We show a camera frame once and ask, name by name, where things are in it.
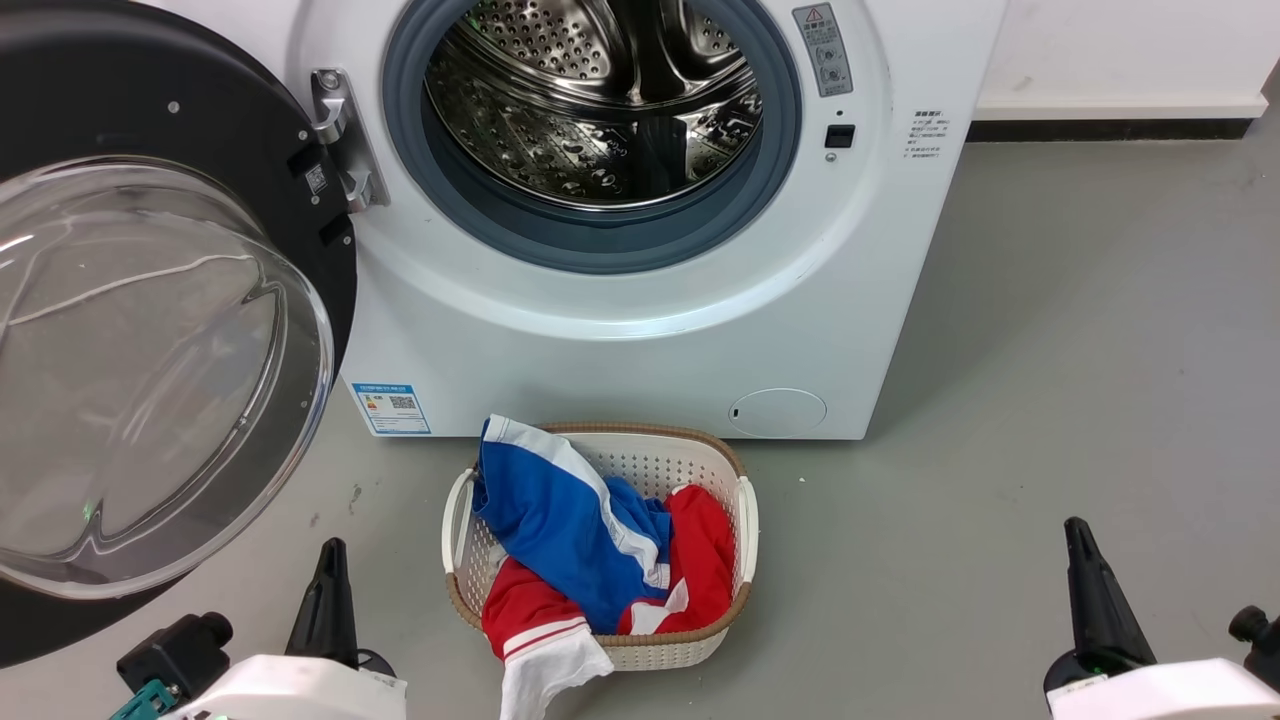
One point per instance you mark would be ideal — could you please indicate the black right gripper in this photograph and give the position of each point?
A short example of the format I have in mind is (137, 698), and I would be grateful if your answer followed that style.
(1065, 680)

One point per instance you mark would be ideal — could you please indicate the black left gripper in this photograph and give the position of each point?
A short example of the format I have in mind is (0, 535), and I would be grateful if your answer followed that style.
(375, 664)

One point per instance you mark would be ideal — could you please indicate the black round washer door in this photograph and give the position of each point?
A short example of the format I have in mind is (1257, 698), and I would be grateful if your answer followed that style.
(250, 110)

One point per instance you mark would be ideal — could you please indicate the white front-load washing machine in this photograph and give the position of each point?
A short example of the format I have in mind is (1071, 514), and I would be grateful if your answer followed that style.
(600, 370)

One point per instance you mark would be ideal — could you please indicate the grey metal door hinge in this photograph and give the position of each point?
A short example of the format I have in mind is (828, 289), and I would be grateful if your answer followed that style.
(348, 140)

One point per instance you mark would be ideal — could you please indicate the black door latch socket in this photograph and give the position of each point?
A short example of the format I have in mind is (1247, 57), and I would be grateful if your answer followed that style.
(840, 136)

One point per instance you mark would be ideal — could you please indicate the black left connector box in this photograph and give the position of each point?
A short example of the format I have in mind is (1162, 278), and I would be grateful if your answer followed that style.
(175, 655)

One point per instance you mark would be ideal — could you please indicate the black right connector knob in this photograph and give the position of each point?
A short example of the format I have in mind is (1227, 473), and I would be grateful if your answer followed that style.
(1258, 640)

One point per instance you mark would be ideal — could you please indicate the blue energy label sticker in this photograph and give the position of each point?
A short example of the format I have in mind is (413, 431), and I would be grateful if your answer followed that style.
(392, 408)

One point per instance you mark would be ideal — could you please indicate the blue and white garment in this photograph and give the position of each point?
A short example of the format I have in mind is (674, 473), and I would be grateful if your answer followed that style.
(565, 530)

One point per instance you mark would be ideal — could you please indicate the white plastic laundry basket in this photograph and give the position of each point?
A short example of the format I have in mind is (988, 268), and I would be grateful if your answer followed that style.
(660, 460)

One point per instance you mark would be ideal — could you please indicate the round white filter cover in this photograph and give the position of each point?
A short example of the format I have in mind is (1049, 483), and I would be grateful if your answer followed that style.
(778, 412)

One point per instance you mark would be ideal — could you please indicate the red and white garment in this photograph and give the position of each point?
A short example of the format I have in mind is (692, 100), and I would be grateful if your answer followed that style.
(705, 555)

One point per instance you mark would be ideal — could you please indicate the stainless steel washer drum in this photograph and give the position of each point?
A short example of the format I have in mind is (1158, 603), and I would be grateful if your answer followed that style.
(560, 130)

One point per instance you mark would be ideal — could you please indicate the grey warning sticker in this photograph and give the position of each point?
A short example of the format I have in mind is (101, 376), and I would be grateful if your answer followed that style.
(823, 50)

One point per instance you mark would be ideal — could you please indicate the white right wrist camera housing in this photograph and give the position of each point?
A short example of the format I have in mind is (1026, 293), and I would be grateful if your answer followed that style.
(1170, 695)

